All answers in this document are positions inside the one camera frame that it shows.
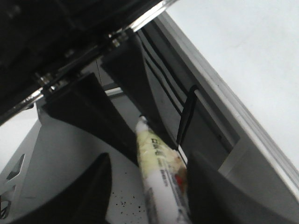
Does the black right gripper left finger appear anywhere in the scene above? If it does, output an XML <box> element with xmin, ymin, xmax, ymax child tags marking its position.
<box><xmin>11</xmin><ymin>153</ymin><xmax>112</xmax><ymax>224</ymax></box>

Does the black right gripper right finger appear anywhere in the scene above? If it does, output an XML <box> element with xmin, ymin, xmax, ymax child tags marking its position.
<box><xmin>187</xmin><ymin>151</ymin><xmax>299</xmax><ymax>224</ymax></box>

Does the white black-tipped whiteboard marker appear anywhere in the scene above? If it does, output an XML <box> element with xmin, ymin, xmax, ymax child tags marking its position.
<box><xmin>135</xmin><ymin>116</ymin><xmax>191</xmax><ymax>224</ymax></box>

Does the white whiteboard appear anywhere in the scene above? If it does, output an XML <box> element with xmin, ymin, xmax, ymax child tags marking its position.
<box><xmin>166</xmin><ymin>0</ymin><xmax>299</xmax><ymax>168</ymax></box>

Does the grey whiteboard frame rail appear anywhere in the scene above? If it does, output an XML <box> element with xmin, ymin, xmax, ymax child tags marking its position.
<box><xmin>138</xmin><ymin>13</ymin><xmax>299</xmax><ymax>202</ymax></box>

